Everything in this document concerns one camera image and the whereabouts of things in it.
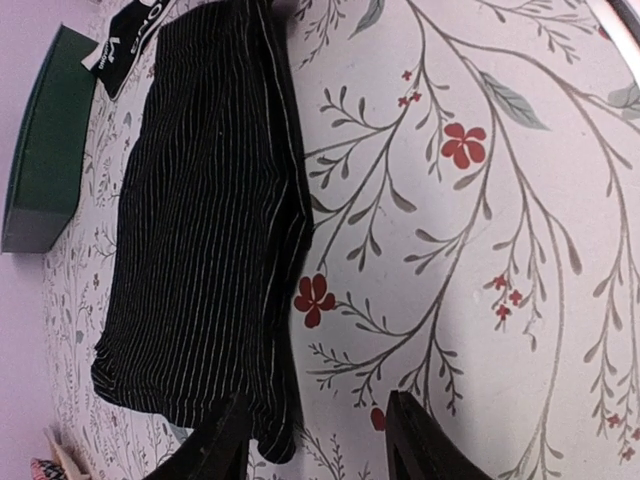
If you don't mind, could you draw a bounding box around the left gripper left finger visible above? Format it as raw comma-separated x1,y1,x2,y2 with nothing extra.
144,394,251,480

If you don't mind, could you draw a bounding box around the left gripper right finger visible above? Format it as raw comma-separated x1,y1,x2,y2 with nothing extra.
385,390,490,480

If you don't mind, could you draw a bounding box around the black white-banded underwear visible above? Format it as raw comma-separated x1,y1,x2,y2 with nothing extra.
82,0,175,101

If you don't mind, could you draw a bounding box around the green divided storage box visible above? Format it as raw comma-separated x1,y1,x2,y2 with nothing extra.
1,25,97,254

